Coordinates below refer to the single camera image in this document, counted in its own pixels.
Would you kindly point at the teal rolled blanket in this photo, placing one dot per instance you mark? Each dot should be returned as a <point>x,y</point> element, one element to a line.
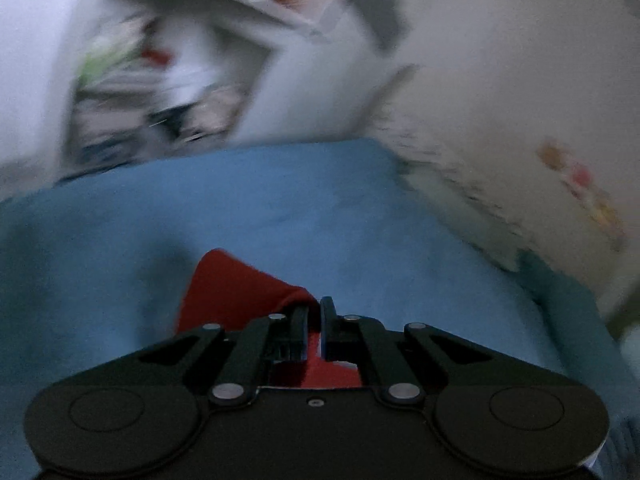
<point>588,351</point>

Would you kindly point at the pale green pillow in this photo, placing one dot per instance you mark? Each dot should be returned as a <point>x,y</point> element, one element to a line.
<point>467,217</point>

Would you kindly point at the yellow plush toy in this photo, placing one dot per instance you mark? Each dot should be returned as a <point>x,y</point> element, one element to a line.
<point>608,220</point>

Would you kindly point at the brown plush toy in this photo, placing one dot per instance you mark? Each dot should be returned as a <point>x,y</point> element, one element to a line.
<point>554,156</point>

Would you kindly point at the white cluttered shelf unit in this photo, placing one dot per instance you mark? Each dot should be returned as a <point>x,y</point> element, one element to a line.
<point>153,79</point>

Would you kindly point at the blue bed sheet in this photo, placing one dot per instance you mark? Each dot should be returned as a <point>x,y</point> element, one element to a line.
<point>95,268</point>

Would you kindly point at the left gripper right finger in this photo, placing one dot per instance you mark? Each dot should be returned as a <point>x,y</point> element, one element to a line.
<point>407,366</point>

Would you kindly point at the red cloth garment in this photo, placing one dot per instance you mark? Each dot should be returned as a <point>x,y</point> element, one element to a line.
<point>226,291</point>

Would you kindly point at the pink plush toy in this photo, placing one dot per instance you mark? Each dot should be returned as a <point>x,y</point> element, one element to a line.
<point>579,179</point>

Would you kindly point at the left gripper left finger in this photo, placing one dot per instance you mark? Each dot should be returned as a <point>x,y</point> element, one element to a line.
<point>228,367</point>

